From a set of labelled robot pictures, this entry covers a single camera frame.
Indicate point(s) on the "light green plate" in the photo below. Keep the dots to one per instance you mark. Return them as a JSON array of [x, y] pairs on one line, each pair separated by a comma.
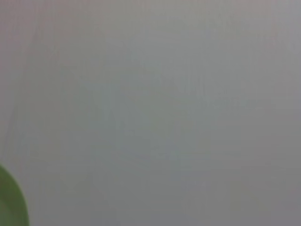
[[10, 200]]

